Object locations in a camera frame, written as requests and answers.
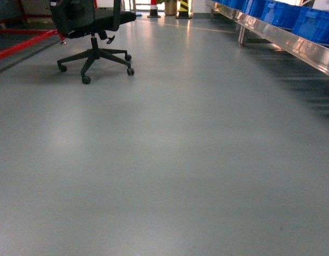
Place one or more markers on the red white traffic cone middle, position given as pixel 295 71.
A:
pixel 153 13

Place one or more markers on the green potted plant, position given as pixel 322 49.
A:
pixel 170 6

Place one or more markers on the black office chair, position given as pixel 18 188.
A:
pixel 76 19

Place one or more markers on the blue plastic bin front right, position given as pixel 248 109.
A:
pixel 280 14

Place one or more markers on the stainless steel flow rack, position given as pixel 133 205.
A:
pixel 254 30

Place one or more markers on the blue bin far right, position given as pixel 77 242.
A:
pixel 312 24

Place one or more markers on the yellow black striped post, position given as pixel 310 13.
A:
pixel 184 9

